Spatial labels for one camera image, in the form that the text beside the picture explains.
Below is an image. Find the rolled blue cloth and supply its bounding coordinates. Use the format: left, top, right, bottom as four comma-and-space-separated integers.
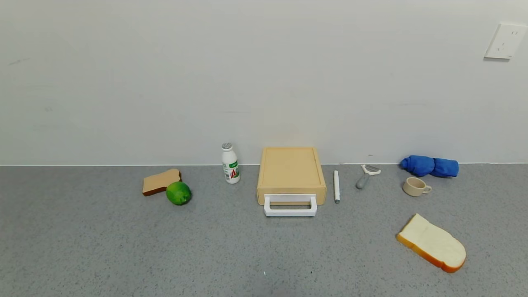
399, 155, 459, 178

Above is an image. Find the white bread slice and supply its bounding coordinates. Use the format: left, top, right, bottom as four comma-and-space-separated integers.
396, 213, 467, 273

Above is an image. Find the white milk drink bottle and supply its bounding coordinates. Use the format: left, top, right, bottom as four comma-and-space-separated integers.
221, 142, 241, 184

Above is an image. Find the beige cup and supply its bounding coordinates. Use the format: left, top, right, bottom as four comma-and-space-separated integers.
403, 177, 433, 197

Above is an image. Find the yellow drawer cabinet housing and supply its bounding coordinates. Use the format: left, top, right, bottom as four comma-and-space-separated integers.
257, 147, 327, 198

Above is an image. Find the white wall socket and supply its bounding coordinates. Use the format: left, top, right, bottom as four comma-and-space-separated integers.
484, 23, 528, 61

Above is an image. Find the yellow drawer with white handle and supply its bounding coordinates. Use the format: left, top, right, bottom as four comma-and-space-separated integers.
258, 188, 327, 217

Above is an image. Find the green lime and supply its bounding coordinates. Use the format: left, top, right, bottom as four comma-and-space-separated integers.
166, 181, 192, 206

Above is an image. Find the brown bread slice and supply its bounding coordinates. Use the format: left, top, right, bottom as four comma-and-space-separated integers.
142, 168, 182, 197

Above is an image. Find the grey handled peeler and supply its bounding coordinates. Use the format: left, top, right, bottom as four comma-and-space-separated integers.
356, 164, 382, 190

